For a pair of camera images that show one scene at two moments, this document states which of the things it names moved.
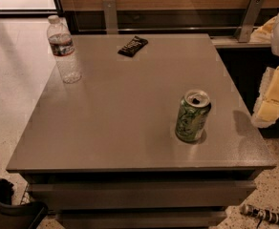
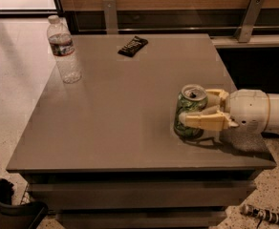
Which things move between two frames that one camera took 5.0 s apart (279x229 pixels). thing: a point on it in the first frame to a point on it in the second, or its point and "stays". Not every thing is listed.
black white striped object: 266,215 stays
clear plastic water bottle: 62,48 stays
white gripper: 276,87 to 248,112
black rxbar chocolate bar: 133,47 stays
